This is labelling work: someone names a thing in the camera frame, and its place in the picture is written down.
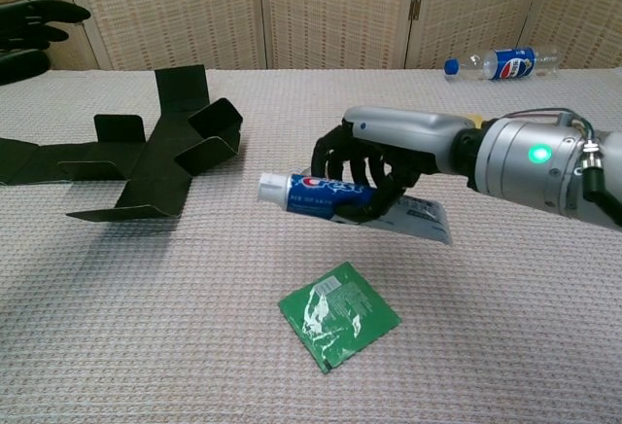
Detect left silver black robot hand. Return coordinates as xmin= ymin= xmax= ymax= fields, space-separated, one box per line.
xmin=0 ymin=0 xmax=92 ymax=86

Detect green foil sachet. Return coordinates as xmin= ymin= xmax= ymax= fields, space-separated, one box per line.
xmin=277 ymin=261 xmax=403 ymax=374

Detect empty Pepsi plastic bottle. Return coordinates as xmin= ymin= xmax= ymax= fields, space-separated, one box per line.
xmin=443 ymin=46 xmax=562 ymax=84

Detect woven folding screen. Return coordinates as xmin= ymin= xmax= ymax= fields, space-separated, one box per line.
xmin=0 ymin=0 xmax=622 ymax=78

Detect white waffle tablecloth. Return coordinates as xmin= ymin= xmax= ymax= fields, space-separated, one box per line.
xmin=0 ymin=68 xmax=622 ymax=424

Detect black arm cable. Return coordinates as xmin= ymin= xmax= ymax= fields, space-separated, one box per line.
xmin=579 ymin=140 xmax=622 ymax=229

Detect thin coloured wires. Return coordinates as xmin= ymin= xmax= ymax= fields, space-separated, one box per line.
xmin=502 ymin=109 xmax=597 ymax=141

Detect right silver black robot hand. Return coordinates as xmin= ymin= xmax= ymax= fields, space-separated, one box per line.
xmin=310 ymin=105 xmax=476 ymax=224

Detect black unfolded cardboard box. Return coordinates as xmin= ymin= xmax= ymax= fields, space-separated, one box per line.
xmin=0 ymin=64 xmax=244 ymax=224

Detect blue white Crest toothpaste tube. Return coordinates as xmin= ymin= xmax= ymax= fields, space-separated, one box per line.
xmin=258 ymin=172 xmax=454 ymax=245

